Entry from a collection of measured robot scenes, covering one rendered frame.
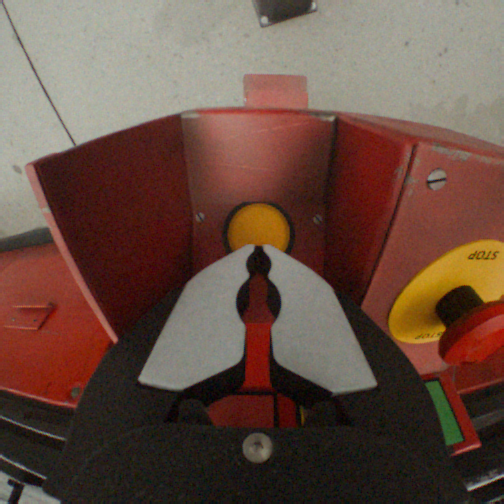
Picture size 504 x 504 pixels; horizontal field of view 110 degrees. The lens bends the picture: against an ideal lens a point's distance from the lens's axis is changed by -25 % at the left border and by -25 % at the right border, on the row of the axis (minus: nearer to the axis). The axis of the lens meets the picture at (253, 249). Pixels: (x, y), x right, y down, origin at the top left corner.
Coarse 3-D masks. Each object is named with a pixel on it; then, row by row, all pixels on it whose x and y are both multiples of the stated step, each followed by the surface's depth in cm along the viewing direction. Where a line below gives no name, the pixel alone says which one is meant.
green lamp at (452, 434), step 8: (432, 384) 14; (432, 392) 13; (440, 392) 13; (440, 400) 13; (440, 408) 12; (448, 408) 12; (440, 416) 12; (448, 416) 12; (448, 424) 11; (456, 424) 11; (448, 432) 11; (456, 432) 11; (448, 440) 11; (456, 440) 10
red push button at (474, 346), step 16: (464, 288) 9; (448, 304) 9; (464, 304) 8; (480, 304) 8; (496, 304) 7; (448, 320) 9; (464, 320) 8; (480, 320) 7; (496, 320) 7; (448, 336) 8; (464, 336) 7; (480, 336) 7; (496, 336) 7; (448, 352) 8; (464, 352) 8; (480, 352) 8
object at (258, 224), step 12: (252, 204) 14; (264, 204) 14; (240, 216) 14; (252, 216) 14; (264, 216) 14; (276, 216) 14; (240, 228) 14; (252, 228) 14; (264, 228) 14; (276, 228) 14; (288, 228) 14; (240, 240) 14; (252, 240) 14; (264, 240) 14; (276, 240) 14; (288, 240) 14
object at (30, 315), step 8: (16, 304) 47; (24, 304) 47; (32, 304) 46; (40, 304) 46; (48, 304) 46; (16, 312) 47; (24, 312) 47; (32, 312) 46; (40, 312) 46; (48, 312) 46; (8, 320) 45; (16, 320) 45; (24, 320) 44; (32, 320) 44; (40, 320) 44; (32, 328) 42
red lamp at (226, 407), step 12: (228, 396) 14; (240, 396) 14; (252, 396) 14; (264, 396) 14; (216, 408) 13; (228, 408) 13; (240, 408) 13; (252, 408) 13; (264, 408) 13; (216, 420) 13; (228, 420) 13; (240, 420) 13; (252, 420) 13; (264, 420) 13
